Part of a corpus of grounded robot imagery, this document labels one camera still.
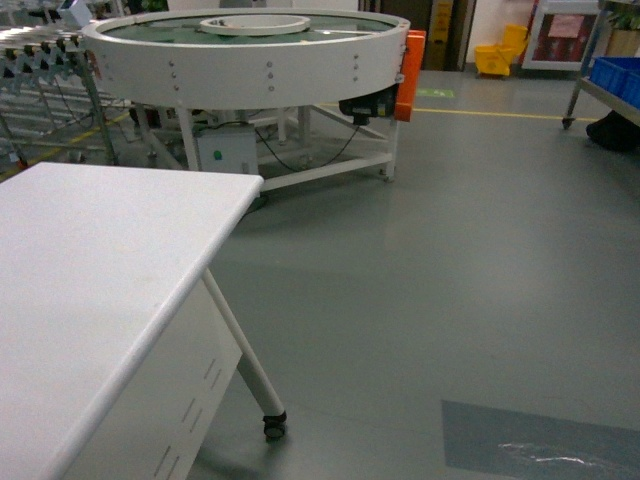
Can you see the white control box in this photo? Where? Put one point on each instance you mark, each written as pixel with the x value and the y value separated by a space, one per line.
pixel 228 149

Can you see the steel shelf rack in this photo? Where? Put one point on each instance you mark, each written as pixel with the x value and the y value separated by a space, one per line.
pixel 618 9

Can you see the white round rotary table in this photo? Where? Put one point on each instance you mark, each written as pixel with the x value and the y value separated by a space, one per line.
pixel 239 59

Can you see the orange motor guard panel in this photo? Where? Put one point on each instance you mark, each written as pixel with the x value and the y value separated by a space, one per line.
pixel 410 71

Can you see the white table with casters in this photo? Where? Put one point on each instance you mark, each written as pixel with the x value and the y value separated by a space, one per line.
pixel 117 345

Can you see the yellow mop bucket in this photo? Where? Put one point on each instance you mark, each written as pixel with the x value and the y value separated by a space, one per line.
pixel 496 59

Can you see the yellow wet floor sign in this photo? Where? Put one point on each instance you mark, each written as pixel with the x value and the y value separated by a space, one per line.
pixel 441 16

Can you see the expandable roller conveyor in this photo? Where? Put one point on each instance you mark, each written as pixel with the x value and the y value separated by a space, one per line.
pixel 50 98

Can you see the blue crate on cart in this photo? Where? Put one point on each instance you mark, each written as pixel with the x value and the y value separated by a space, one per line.
pixel 618 76

